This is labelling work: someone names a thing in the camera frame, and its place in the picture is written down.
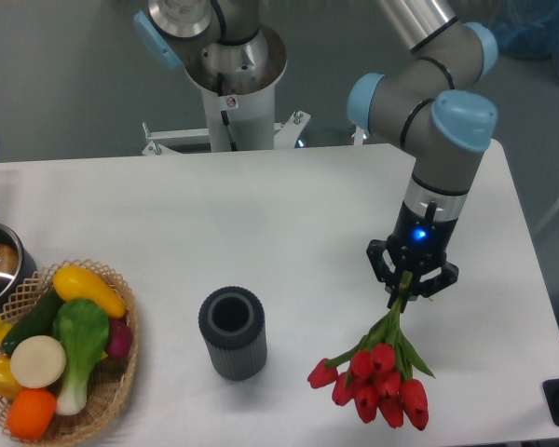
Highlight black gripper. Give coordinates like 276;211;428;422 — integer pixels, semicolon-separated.
366;203;459;307

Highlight dark grey ribbed vase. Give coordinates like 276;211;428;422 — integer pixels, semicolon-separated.
198;286;267;382

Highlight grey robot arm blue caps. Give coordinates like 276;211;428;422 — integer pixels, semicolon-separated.
133;1;498;307

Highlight blue plastic bag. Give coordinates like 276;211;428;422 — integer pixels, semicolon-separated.
490;1;559;77

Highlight yellow squash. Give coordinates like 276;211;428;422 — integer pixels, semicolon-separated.
52;265;127;318

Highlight yellow bell pepper toy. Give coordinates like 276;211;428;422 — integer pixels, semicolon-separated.
0;354;23;400

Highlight green bok choy toy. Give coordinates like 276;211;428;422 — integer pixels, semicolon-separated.
52;298;109;416

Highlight red tulip bouquet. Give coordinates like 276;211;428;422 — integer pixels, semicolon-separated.
307;272;433;431

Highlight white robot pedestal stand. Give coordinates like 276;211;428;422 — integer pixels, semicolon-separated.
142;86;311;156

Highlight dark green cucumber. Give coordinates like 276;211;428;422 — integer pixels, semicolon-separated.
0;289;64;356

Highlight orange fruit toy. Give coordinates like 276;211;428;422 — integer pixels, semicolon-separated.
6;388;56;441

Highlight woven wicker basket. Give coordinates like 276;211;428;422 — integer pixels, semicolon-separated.
0;259;140;446

